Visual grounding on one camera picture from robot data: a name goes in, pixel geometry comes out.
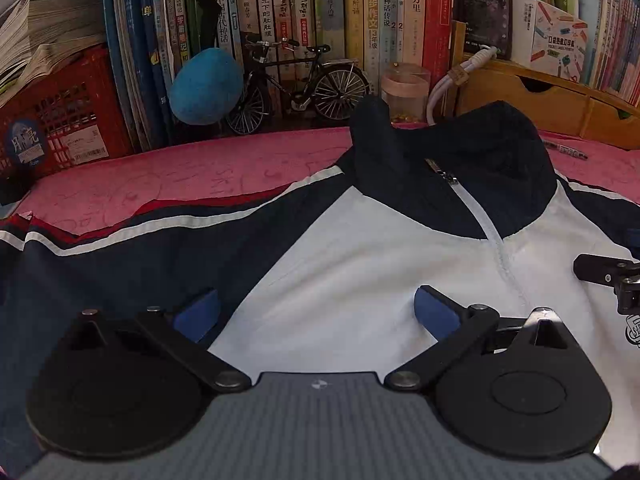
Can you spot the black smartphone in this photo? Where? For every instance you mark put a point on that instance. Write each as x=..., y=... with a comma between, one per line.
x=485, y=10

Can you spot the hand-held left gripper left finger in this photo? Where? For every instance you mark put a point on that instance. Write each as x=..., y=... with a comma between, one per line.
x=200, y=312

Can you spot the white label printer box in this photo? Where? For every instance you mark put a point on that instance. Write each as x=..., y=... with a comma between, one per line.
x=550, y=40

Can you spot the wooden drawer organiser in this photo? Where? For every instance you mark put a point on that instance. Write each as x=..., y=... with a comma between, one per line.
x=550, y=105

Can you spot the navy and white jacket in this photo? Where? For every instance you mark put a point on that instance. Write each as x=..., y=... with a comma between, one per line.
x=350, y=240

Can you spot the red plastic crate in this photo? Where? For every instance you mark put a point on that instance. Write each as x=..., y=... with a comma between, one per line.
x=75, y=110

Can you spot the row of tall blue workbooks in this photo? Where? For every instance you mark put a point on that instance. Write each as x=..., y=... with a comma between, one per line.
x=140, y=35

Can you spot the clear plastic jar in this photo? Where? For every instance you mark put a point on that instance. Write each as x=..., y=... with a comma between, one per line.
x=405, y=90

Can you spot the row of thick storybooks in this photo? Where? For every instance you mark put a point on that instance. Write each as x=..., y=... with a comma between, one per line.
x=325, y=10

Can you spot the row of pink slim books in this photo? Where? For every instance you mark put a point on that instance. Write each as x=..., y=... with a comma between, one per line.
x=615, y=35

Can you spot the blue plush ball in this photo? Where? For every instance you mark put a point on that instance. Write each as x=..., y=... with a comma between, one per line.
x=205, y=87

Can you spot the small black box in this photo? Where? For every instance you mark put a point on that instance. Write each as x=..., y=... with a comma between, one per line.
x=15, y=190

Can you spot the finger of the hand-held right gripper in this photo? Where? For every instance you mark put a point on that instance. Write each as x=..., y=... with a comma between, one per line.
x=634, y=241
x=600, y=267

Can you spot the stack of paper workbooks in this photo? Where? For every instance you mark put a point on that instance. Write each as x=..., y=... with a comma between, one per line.
x=50, y=25

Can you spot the black model bicycle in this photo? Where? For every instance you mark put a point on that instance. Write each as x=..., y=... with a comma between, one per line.
x=340, y=90

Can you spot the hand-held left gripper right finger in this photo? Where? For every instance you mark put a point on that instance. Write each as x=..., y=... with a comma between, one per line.
x=435, y=310

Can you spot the ballpoint pen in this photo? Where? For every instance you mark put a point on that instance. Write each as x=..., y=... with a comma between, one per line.
x=570, y=151

